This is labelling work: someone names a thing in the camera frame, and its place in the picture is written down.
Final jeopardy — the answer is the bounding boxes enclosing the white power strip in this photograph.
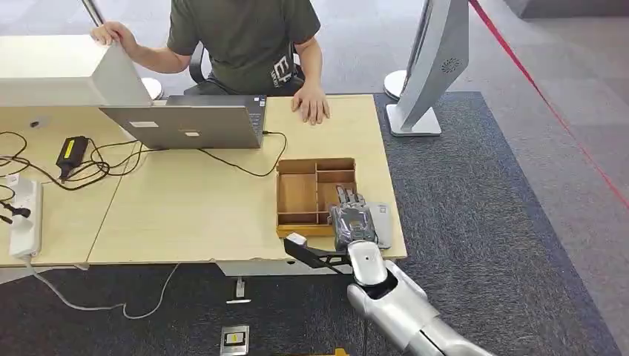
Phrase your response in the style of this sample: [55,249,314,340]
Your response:
[8,177,43,259]

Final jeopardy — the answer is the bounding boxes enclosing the grey display on stand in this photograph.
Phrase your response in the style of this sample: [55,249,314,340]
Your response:
[385,0,470,137]

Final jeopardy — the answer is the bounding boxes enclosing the white under-desk panel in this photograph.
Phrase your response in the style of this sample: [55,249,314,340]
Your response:
[215,259,352,277]

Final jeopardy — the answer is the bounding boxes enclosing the person's hand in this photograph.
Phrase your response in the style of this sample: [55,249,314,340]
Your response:
[291,83,331,126]
[90,20,139,53]

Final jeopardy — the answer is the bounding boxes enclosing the grey flat card reader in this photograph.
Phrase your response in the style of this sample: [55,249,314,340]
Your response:
[366,202,393,250]

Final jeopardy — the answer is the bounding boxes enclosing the white round stanchion base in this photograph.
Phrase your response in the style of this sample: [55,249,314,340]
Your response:
[383,69,408,101]
[141,76,164,101]

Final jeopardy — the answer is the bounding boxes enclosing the metal stanchion pole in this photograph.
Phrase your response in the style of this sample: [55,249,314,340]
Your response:
[81,0,105,27]

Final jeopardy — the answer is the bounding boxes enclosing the white floor cable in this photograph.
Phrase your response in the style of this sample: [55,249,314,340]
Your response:
[24,255,180,320]

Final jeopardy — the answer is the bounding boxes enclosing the black power adapter yellow label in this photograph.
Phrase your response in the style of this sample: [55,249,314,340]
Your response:
[55,136,90,180]

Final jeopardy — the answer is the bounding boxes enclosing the white monitor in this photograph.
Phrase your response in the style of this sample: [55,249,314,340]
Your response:
[0,34,154,108]

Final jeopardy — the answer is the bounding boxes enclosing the black tangled cable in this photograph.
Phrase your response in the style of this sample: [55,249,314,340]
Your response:
[0,130,110,193]

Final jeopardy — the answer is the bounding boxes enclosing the person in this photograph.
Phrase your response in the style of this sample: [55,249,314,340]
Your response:
[90,0,331,126]

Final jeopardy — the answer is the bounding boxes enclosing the red barrier strap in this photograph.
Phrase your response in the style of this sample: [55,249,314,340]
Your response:
[467,0,629,210]

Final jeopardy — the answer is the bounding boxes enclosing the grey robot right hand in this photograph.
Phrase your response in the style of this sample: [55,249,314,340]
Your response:
[328,184,379,251]

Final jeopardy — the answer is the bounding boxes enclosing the white desk bracket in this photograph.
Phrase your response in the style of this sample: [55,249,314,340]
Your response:
[225,277,252,305]

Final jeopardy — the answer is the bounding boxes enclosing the black plug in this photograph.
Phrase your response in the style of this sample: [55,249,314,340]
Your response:
[0,199,31,225]

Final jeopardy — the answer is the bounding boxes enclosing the metal floor socket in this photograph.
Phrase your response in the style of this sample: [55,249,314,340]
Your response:
[220,325,250,356]

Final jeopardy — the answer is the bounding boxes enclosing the pale wrist camera on bracket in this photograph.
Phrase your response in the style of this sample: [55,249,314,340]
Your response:
[283,232,352,275]

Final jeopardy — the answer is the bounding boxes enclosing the black laptop power cable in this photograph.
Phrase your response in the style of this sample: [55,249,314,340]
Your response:
[89,131,289,179]

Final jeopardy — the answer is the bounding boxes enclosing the grey laptop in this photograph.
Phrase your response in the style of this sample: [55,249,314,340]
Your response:
[99,94,268,151]

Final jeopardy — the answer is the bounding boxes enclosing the dark grey rug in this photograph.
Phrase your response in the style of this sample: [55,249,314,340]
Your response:
[0,91,622,356]

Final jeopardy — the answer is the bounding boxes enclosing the person's left hand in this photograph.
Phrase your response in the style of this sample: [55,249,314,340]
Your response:
[291,83,331,126]

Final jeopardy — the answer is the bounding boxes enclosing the black office chair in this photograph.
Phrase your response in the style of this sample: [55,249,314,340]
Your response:
[188,42,306,94]

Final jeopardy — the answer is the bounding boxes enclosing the wooden compartment box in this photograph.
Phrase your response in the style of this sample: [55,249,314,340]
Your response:
[274,157,358,239]

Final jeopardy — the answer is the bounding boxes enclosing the person's right hand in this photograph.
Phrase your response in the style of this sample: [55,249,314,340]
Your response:
[90,20,139,53]

